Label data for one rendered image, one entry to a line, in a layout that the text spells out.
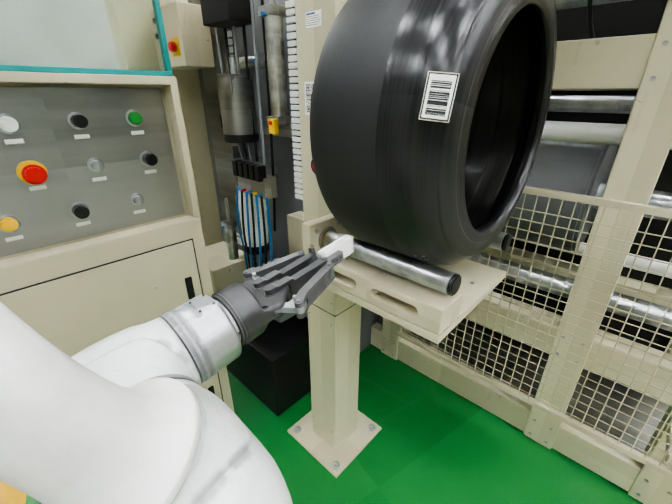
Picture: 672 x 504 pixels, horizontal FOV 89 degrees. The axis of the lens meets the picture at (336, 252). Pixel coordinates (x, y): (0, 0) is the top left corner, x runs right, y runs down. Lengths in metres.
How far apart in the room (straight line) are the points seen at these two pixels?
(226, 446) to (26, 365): 0.12
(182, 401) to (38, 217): 0.82
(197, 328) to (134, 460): 0.19
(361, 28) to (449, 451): 1.40
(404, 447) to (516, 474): 0.39
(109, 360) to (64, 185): 0.69
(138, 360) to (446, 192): 0.44
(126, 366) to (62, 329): 0.72
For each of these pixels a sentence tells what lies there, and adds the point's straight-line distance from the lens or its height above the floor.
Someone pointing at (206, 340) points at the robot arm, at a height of 0.99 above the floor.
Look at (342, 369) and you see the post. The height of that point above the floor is 0.39.
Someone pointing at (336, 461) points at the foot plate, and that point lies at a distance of 1.45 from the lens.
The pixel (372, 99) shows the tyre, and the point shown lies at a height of 1.22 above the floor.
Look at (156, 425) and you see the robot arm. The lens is 0.25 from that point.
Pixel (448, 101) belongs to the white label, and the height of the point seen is 1.22.
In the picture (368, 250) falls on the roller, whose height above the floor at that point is 0.92.
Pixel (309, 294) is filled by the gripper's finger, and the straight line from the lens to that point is 0.45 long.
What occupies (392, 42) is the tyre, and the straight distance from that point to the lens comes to 0.57.
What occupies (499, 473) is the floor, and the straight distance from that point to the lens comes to 1.57.
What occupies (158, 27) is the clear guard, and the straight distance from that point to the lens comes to 1.07.
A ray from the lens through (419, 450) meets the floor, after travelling 1.54.
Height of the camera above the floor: 1.23
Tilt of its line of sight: 25 degrees down
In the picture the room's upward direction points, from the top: straight up
